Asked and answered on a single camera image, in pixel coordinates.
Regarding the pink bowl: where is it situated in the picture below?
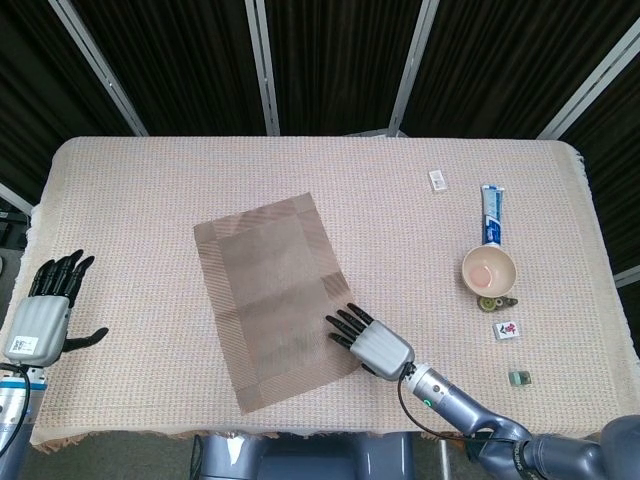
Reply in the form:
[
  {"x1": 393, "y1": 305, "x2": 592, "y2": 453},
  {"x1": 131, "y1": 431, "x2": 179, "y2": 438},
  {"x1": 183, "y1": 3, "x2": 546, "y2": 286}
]
[{"x1": 461, "y1": 245, "x2": 518, "y2": 297}]

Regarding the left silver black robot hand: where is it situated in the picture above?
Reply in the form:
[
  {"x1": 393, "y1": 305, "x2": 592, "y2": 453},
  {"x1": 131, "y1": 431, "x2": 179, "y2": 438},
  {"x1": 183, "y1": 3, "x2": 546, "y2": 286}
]
[{"x1": 2, "y1": 249, "x2": 110, "y2": 365}]

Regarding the white mahjong tile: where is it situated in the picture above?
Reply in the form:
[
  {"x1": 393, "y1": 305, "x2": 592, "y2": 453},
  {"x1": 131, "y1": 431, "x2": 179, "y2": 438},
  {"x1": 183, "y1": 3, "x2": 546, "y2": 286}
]
[{"x1": 492, "y1": 319, "x2": 521, "y2": 343}]

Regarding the olive correction tape dispenser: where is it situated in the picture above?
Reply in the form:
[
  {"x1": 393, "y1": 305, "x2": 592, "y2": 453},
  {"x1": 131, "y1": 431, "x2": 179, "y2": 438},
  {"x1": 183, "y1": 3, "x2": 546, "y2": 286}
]
[{"x1": 474, "y1": 294, "x2": 519, "y2": 314}]

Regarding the blue white toothpaste tube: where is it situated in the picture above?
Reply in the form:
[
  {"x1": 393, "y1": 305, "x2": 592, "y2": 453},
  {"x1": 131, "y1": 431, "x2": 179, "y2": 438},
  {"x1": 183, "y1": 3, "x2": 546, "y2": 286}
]
[{"x1": 479, "y1": 183, "x2": 505, "y2": 249}]

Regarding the dark curtain panel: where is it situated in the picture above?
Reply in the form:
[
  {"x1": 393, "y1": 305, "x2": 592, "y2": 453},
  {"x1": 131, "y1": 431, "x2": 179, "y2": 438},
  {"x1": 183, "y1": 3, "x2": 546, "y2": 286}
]
[
  {"x1": 69, "y1": 0, "x2": 266, "y2": 137},
  {"x1": 0, "y1": 0, "x2": 141, "y2": 201},
  {"x1": 399, "y1": 0, "x2": 640, "y2": 139},
  {"x1": 562, "y1": 47, "x2": 640, "y2": 276},
  {"x1": 263, "y1": 0, "x2": 426, "y2": 136}
]

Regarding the grey robot torso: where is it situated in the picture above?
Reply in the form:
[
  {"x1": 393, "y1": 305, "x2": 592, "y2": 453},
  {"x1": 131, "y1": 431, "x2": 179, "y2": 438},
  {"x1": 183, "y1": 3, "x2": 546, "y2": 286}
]
[{"x1": 192, "y1": 432, "x2": 416, "y2": 480}]

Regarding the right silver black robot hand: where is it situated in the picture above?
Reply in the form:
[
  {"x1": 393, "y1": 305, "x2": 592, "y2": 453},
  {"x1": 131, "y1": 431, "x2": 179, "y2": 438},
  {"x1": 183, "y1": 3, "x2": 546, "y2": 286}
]
[{"x1": 325, "y1": 302, "x2": 416, "y2": 380}]

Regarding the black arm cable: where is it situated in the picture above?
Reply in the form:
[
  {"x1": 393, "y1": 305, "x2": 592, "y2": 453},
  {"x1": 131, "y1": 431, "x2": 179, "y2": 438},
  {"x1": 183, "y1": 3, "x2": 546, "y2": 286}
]
[
  {"x1": 0, "y1": 362, "x2": 32, "y2": 451},
  {"x1": 396, "y1": 367, "x2": 496, "y2": 444}
]

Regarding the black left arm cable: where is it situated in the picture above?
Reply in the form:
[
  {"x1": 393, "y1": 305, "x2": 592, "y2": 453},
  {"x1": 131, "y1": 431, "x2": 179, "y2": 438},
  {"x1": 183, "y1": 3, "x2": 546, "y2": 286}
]
[{"x1": 0, "y1": 362, "x2": 32, "y2": 451}]

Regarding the brown woven placemat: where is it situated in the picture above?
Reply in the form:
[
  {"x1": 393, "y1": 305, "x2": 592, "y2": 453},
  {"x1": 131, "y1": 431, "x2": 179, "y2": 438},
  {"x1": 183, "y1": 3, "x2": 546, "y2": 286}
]
[{"x1": 193, "y1": 192, "x2": 360, "y2": 415}]

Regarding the beige woven tablecloth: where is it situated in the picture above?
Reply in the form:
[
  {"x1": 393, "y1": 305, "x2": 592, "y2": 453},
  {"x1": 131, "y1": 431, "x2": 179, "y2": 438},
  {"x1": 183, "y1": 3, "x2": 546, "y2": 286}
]
[{"x1": 24, "y1": 135, "x2": 640, "y2": 454}]

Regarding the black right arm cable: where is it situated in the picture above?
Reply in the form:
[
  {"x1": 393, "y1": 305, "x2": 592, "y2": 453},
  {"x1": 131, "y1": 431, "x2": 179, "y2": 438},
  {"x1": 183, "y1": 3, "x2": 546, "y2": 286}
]
[{"x1": 396, "y1": 367, "x2": 496, "y2": 444}]

